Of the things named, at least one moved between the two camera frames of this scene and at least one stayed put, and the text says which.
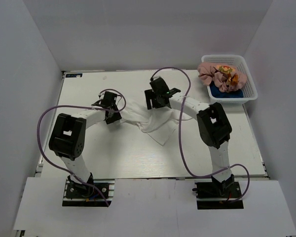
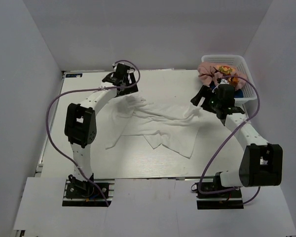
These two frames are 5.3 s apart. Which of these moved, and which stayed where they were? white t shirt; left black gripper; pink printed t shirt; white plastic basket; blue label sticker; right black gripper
Moved: right black gripper; white t shirt; left black gripper
Stayed: white plastic basket; pink printed t shirt; blue label sticker
